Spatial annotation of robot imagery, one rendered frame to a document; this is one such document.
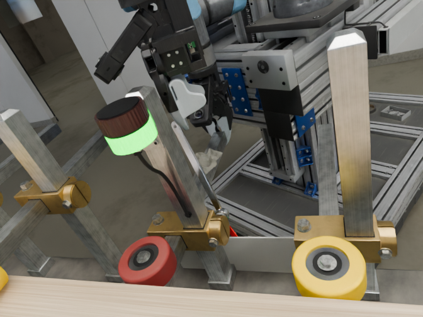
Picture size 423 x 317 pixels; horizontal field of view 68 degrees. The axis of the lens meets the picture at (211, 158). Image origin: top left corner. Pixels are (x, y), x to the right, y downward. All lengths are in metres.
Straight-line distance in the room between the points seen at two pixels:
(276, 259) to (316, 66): 0.50
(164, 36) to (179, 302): 0.35
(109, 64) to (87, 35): 3.28
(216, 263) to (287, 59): 0.47
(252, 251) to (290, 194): 0.94
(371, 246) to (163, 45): 0.39
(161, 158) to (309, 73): 0.52
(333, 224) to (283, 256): 0.14
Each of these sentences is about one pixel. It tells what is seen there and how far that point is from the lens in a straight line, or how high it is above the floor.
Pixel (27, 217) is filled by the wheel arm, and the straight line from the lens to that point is 0.64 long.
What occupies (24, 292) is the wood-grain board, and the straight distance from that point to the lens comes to 0.59.
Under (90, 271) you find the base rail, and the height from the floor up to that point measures 0.70.
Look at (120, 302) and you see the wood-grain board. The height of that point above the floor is 0.90.
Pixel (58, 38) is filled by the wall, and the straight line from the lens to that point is 11.50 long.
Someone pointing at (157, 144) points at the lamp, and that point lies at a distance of 0.43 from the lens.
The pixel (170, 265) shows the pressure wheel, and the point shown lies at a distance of 0.47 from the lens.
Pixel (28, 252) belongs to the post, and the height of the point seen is 0.78.
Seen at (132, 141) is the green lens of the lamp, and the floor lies 1.08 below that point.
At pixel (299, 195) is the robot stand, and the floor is 0.21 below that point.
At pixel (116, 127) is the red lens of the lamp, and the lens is 0.37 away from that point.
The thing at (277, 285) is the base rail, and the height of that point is 0.70.
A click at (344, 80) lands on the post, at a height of 1.09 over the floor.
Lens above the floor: 1.23
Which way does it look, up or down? 32 degrees down
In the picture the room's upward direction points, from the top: 20 degrees counter-clockwise
